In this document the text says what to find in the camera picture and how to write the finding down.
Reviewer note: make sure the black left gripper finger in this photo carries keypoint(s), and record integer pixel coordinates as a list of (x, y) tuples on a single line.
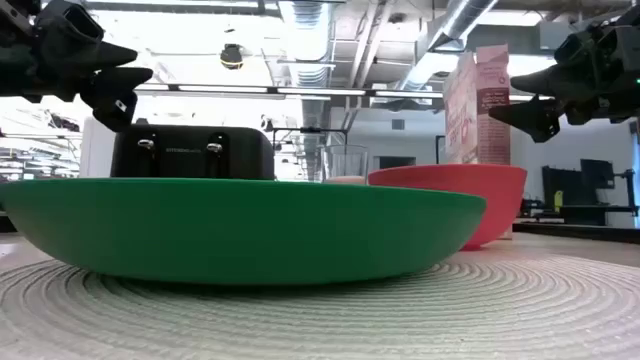
[(115, 95), (115, 54)]

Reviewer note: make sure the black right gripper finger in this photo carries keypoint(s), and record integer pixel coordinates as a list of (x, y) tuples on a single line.
[(540, 117), (555, 80)]

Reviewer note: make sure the pink cereal box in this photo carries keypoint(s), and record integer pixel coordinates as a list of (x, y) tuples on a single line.
[(492, 130)]

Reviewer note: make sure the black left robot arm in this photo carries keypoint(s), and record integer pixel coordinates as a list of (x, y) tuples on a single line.
[(15, 20)]

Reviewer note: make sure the white cabinet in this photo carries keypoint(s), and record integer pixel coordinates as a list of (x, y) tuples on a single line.
[(95, 150)]

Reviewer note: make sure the black desk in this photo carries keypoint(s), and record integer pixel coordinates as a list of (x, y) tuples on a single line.
[(565, 192)]

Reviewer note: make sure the black computer monitor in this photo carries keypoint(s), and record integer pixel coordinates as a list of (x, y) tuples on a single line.
[(597, 172)]

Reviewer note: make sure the yellow-green bottle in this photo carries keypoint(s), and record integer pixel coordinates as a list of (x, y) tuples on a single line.
[(558, 200)]

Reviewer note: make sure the red bowl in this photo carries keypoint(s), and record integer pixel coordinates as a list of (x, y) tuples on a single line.
[(495, 200)]

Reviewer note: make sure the storage shelf rack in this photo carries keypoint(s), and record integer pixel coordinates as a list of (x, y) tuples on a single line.
[(40, 160)]

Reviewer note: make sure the black toaster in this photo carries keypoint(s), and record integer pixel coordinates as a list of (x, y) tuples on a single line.
[(190, 160)]

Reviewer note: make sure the black ceiling dome device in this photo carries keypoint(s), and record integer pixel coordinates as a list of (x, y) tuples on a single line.
[(231, 56)]

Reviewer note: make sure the green plastic bowl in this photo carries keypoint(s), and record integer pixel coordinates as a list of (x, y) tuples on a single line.
[(240, 230)]

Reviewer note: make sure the clear drinking glass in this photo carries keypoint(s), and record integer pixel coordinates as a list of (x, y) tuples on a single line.
[(345, 162)]

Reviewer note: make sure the long ceiling light bar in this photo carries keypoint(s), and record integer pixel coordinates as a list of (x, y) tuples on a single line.
[(320, 91)]

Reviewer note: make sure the round woven beige placemat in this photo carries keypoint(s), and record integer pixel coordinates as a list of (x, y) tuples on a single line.
[(320, 320)]

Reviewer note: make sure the silver ventilation duct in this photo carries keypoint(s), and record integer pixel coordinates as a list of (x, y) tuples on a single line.
[(450, 30)]

